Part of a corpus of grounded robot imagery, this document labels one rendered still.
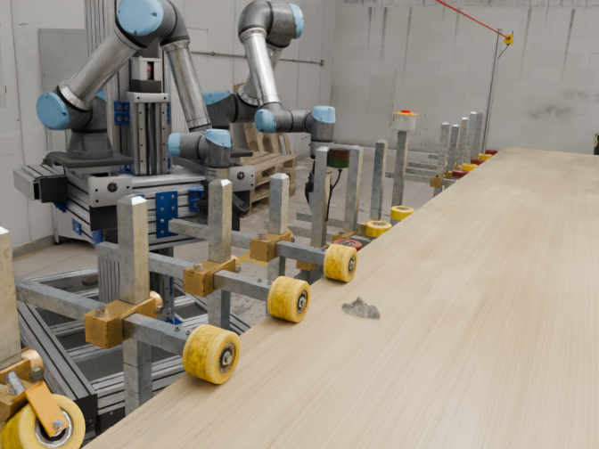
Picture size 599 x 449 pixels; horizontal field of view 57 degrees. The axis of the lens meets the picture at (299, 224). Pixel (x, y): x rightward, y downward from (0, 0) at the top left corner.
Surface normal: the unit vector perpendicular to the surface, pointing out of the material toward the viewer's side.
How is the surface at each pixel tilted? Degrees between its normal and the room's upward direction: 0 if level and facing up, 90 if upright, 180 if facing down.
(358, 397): 0
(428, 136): 90
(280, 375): 0
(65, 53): 90
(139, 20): 85
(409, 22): 90
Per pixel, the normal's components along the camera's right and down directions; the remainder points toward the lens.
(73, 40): -0.37, 0.23
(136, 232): 0.89, 0.17
